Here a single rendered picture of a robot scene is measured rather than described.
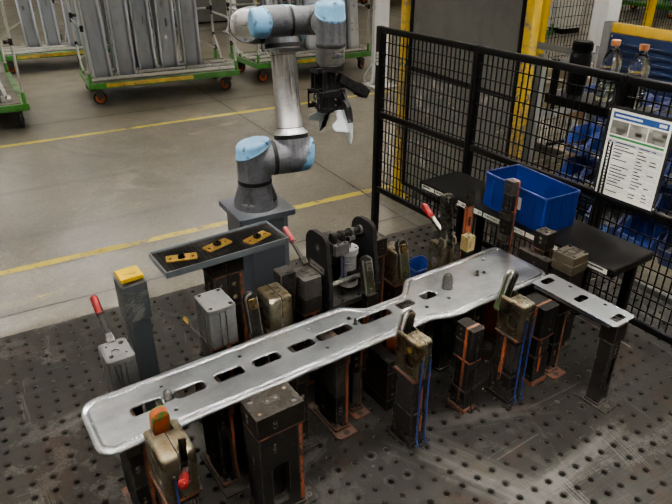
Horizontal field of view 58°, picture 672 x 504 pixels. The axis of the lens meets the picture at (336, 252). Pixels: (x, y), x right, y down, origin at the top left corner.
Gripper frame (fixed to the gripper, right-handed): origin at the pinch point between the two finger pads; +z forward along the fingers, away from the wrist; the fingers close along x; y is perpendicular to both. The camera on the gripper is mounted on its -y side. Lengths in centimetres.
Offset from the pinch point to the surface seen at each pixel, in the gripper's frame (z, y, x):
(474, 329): 45, -15, 44
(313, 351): 44, 27, 29
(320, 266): 35.2, 10.0, 6.2
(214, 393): 44, 54, 30
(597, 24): 23, -403, -196
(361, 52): 118, -473, -631
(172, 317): 74, 38, -50
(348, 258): 36.2, -0.6, 5.3
